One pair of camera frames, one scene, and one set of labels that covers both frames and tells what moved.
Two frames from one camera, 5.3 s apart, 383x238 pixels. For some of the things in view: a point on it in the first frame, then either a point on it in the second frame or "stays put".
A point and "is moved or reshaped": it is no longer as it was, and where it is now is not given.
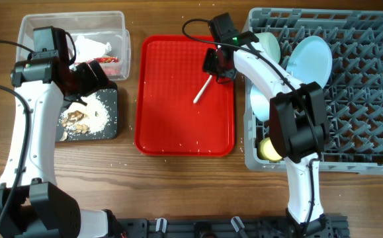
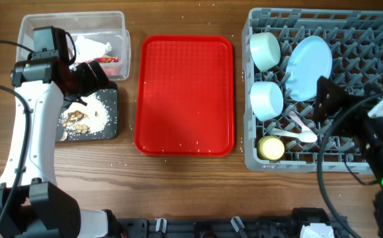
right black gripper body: x=212 y=64 → x=375 y=137
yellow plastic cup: x=266 y=151 stays put
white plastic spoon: x=202 y=89 is moved or reshaped
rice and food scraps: x=92 y=118 stays put
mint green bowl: x=270 y=45 stays put
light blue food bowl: x=260 y=104 stays put
